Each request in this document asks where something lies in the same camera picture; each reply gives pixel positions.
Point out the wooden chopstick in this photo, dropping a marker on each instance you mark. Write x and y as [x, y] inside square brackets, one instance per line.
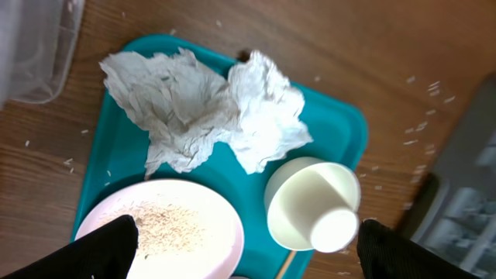
[286, 264]

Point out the white paper cup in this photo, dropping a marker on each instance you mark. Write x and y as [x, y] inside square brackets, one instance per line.
[329, 221]

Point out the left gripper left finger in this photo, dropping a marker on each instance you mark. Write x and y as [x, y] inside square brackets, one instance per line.
[106, 253]

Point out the white napkin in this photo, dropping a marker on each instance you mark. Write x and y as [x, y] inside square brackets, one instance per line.
[269, 109]
[184, 106]

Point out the pale green bowl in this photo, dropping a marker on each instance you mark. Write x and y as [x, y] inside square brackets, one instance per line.
[302, 193]

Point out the grey dishwasher rack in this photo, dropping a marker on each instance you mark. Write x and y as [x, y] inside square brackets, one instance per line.
[453, 214]

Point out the teal plastic serving tray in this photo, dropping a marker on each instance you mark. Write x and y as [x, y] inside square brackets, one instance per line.
[339, 133]

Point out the clear plastic waste bin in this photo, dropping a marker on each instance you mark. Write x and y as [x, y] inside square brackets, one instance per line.
[38, 40]

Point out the large pink plate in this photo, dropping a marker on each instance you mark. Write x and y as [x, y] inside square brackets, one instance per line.
[186, 230]

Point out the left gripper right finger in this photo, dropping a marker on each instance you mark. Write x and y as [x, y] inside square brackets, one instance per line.
[386, 255]

